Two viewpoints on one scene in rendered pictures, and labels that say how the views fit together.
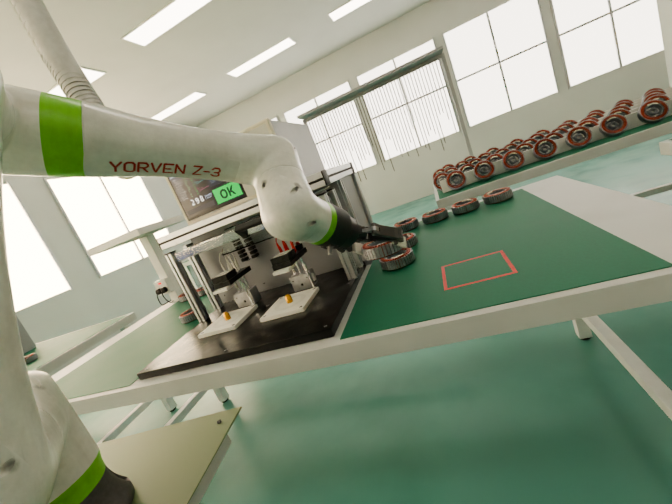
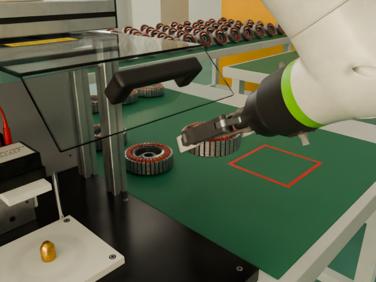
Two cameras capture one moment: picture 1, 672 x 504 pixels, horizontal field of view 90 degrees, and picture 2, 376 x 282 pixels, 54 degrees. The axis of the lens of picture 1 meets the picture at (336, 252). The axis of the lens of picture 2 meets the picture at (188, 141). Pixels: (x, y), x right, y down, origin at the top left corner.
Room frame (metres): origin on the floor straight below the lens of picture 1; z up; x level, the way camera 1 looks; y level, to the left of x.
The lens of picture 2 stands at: (0.65, 0.49, 1.14)
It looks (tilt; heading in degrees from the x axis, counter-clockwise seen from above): 23 degrees down; 294
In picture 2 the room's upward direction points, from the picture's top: straight up
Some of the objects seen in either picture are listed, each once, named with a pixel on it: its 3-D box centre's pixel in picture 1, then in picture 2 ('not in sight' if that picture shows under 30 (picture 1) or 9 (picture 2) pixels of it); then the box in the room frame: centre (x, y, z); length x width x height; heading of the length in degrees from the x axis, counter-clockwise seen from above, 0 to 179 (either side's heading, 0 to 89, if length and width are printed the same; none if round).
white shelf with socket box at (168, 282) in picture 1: (157, 268); not in sight; (1.89, 0.96, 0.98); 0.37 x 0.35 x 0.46; 70
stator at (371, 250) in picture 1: (382, 246); (210, 138); (0.87, -0.12, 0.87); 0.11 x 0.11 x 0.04
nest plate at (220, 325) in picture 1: (229, 320); not in sight; (1.08, 0.42, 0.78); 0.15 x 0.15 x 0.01; 70
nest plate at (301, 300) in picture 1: (290, 303); (49, 261); (1.00, 0.19, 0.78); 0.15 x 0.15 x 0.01; 70
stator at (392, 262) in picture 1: (396, 258); (148, 158); (1.04, -0.18, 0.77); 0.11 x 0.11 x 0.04
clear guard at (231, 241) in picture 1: (281, 216); (79, 69); (0.98, 0.11, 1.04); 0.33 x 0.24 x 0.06; 160
